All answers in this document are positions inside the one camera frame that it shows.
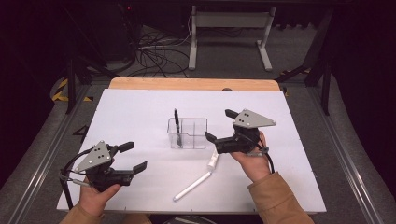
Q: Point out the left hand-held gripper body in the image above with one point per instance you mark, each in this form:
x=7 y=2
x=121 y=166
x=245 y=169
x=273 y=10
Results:
x=95 y=157

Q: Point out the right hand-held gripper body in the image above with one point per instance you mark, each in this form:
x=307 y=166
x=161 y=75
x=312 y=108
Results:
x=252 y=119

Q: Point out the clear plastic pen holder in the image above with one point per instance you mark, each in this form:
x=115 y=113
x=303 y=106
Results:
x=199 y=130

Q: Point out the white marker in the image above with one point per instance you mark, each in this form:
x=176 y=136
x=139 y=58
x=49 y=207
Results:
x=213 y=161

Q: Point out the black pen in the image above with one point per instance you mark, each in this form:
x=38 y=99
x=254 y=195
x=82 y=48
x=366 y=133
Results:
x=176 y=119

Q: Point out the white pen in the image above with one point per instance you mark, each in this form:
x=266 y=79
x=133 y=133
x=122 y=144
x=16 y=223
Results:
x=193 y=186

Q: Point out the person's left hand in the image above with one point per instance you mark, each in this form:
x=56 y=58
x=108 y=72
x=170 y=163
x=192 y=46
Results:
x=93 y=200

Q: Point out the person's right hand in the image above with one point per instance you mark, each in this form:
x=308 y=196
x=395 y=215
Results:
x=255 y=165

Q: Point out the white board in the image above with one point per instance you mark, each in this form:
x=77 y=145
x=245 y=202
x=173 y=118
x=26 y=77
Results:
x=140 y=112

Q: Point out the yellow black hazard tape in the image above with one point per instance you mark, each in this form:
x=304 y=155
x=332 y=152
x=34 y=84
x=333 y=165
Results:
x=59 y=96

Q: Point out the black tripod stand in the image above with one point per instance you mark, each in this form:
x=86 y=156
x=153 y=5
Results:
x=71 y=87
x=326 y=90

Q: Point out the grey metal stand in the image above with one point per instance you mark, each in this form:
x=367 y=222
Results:
x=230 y=19

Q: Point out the grey metal rail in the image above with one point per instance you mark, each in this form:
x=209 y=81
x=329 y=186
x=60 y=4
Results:
x=348 y=161
x=45 y=161

